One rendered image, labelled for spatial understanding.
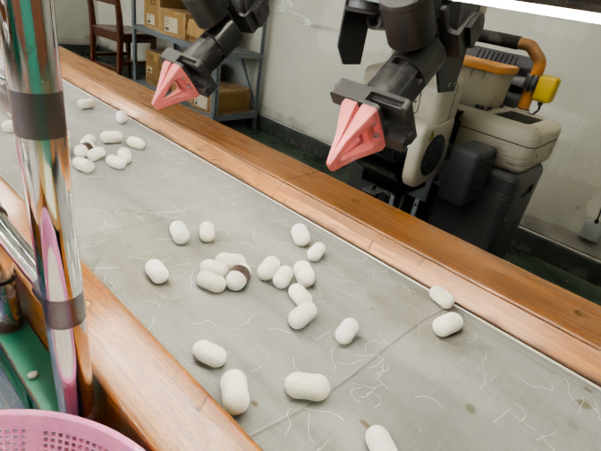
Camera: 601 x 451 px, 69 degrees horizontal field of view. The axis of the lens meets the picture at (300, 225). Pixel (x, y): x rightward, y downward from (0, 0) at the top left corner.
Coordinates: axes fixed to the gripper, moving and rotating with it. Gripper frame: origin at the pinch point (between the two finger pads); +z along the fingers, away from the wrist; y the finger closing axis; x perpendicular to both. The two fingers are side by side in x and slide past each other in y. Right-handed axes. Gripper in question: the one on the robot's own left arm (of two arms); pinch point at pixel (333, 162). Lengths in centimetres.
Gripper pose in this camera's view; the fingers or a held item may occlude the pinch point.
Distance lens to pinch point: 51.7
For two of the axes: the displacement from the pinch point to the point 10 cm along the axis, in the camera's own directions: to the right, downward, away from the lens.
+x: 3.1, 4.9, 8.1
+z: -6.1, 7.6, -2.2
